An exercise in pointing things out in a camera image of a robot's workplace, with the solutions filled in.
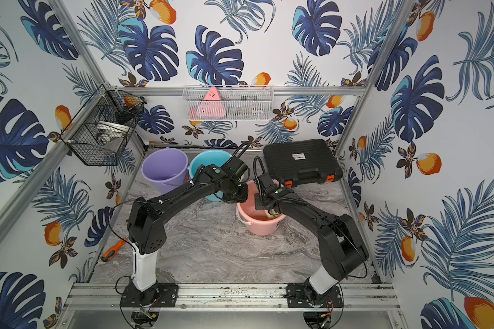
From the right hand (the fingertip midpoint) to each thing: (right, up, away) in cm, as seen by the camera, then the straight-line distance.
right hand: (263, 201), depth 91 cm
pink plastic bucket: (-3, -5, -16) cm, 17 cm away
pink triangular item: (-23, +43, 0) cm, 48 cm away
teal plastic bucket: (-25, +20, +2) cm, 32 cm away
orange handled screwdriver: (-62, -19, -7) cm, 65 cm away
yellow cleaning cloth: (+3, -3, -15) cm, 15 cm away
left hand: (-7, -1, -1) cm, 7 cm away
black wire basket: (-68, +29, -7) cm, 74 cm away
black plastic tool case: (+21, +18, +19) cm, 34 cm away
